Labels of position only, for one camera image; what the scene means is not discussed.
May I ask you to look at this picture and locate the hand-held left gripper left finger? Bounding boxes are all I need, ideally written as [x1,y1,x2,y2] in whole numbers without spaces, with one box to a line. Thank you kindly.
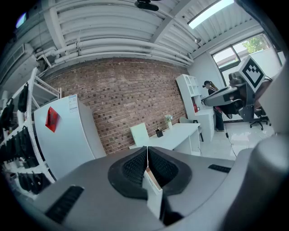
[31,146,168,231]

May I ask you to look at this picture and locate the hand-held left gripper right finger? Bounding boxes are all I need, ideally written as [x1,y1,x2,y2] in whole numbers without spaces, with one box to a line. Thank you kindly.
[148,146,236,231]

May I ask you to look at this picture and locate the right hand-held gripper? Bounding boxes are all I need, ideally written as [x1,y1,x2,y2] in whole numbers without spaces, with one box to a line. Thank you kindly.
[201,55,273,123]

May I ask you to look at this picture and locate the white drawer with brown sides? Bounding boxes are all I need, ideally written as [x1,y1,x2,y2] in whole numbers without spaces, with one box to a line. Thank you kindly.
[142,166,163,220]

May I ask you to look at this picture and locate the white bookcase cabinet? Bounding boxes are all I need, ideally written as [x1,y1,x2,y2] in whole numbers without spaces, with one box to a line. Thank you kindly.
[175,74,215,142]

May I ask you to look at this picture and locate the pale green chair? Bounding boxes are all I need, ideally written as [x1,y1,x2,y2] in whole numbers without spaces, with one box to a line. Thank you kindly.
[179,116,204,142]

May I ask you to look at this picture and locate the black office chair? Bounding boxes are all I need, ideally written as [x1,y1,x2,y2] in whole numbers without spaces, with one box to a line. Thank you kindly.
[249,107,272,131]

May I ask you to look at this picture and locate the white refrigerator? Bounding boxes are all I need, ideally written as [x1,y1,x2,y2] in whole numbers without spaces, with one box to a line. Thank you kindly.
[33,94,107,181]

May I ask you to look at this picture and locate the dark framed window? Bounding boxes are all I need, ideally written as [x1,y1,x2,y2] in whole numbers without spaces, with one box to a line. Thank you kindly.
[211,33,283,91]

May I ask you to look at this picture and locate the white desk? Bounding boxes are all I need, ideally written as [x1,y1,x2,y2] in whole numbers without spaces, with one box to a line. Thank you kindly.
[128,123,201,157]

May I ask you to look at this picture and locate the white vase with flowers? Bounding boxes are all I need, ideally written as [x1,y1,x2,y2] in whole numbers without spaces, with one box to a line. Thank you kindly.
[164,114,173,130]

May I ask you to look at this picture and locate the person's grey clothing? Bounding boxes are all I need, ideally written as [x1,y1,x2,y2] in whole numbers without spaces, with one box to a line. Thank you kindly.
[222,57,289,231]

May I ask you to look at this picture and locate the pale square board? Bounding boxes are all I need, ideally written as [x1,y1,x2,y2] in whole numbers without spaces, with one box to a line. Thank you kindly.
[130,123,150,148]

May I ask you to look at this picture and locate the red paper decoration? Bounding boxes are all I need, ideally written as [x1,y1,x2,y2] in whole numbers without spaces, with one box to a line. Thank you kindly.
[45,106,60,133]

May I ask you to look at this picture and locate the blue white label sticker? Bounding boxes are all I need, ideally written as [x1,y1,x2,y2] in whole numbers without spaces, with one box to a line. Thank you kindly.
[69,95,79,113]

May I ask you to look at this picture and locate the group of black bags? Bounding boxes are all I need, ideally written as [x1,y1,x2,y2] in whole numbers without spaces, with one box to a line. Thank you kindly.
[0,83,51,195]

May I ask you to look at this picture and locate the long ceiling light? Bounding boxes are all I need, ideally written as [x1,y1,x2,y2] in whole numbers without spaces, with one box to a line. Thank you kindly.
[187,0,234,29]

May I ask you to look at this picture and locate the white metal shelf rack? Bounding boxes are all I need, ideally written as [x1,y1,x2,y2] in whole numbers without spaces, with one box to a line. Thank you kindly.
[0,67,62,197]

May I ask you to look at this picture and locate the white ceiling pipes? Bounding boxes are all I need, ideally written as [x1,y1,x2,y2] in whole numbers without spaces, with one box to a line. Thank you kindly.
[35,37,195,66]

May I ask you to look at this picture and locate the black floor cable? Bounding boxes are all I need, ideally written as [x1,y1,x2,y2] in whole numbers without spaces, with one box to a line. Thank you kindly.
[225,132,238,158]

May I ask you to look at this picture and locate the black ceiling camera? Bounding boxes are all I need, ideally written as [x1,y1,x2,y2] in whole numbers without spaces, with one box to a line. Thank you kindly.
[135,0,159,12]

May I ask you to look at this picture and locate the white air duct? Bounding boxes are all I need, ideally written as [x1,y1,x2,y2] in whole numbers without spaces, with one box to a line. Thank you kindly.
[0,42,39,91]

